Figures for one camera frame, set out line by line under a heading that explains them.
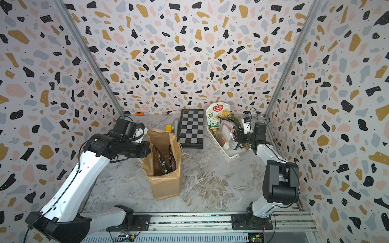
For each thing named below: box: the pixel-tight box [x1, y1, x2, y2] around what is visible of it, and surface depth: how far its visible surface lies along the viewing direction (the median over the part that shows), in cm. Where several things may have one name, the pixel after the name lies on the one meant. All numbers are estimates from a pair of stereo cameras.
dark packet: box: [167, 144, 177, 174], surface depth 75 cm
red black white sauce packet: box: [152, 144, 168, 175], surface depth 75 cm
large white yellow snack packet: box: [205, 101, 232, 129], surface depth 106 cm
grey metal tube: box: [173, 119, 179, 135], surface depth 115 cm
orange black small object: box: [135, 110, 145, 117], surface depth 125 cm
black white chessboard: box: [177, 108, 205, 149], surface depth 112 cm
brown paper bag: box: [140, 128, 183, 201], surface depth 73 cm
